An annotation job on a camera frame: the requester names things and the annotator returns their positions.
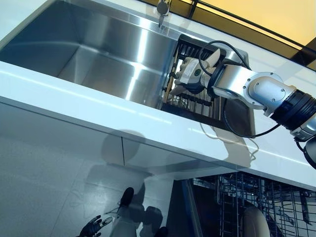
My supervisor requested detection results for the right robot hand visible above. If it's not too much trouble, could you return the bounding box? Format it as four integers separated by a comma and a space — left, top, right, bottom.
171, 57, 214, 96

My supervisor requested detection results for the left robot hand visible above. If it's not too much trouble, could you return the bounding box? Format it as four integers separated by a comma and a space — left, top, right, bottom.
79, 215, 115, 237

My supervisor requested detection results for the open built-in dishwasher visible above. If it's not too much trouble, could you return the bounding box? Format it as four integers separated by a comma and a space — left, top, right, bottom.
169, 172, 316, 237

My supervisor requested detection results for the black dish drying rack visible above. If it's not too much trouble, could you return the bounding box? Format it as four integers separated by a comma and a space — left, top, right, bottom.
160, 34, 230, 122

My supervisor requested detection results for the chrome kitchen faucet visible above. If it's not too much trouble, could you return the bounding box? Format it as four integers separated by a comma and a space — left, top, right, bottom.
156, 0, 172, 28

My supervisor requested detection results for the stainless steel sink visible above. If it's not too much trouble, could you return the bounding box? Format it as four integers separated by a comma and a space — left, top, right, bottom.
0, 0, 256, 138

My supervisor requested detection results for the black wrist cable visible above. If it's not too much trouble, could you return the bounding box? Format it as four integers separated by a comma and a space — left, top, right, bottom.
198, 40, 281, 139

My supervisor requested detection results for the wire dishwasher rack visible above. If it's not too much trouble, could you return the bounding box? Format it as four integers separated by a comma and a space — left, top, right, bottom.
214, 172, 316, 237

